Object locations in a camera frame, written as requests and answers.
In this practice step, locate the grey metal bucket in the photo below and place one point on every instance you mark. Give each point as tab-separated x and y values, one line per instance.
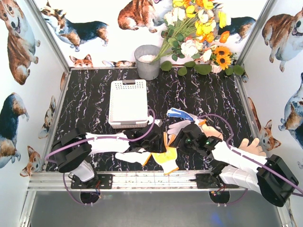
148	66

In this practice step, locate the sunflower pot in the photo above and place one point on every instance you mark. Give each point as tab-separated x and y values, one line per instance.
222	58

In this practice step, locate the blue dotted work glove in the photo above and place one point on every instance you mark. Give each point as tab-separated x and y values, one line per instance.
177	113

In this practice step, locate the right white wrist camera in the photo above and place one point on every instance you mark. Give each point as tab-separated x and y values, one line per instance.
200	121

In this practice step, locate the white knit glove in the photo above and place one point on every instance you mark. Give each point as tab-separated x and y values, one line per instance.
175	128

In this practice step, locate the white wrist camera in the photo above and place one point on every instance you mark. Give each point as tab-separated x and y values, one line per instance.
157	122
200	121

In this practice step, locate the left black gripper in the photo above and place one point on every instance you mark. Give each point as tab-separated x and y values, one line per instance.
160	141

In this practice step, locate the white glove orange cuff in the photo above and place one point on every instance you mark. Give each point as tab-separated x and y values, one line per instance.
133	157

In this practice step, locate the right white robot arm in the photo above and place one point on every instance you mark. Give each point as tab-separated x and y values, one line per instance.
244	166

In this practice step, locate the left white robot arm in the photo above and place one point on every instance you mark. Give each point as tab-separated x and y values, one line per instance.
71	150

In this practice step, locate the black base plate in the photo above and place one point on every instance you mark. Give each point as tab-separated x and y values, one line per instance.
206	181
101	181

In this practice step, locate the artificial flower bouquet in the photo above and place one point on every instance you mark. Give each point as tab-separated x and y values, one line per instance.
191	28

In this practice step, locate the yellow dotted work glove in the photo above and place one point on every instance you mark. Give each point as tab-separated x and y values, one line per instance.
167	160

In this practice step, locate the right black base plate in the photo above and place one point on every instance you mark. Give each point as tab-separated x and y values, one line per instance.
206	181

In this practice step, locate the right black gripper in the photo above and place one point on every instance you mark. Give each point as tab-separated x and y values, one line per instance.
179	136

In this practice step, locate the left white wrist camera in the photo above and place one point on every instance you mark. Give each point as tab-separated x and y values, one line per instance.
157	122

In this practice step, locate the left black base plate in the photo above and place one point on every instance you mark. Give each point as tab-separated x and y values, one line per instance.
101	181

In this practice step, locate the front aluminium rail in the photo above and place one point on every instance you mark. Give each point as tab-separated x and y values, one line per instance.
122	181

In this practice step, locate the white plastic storage basket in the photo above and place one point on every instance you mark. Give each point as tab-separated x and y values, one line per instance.
128	106

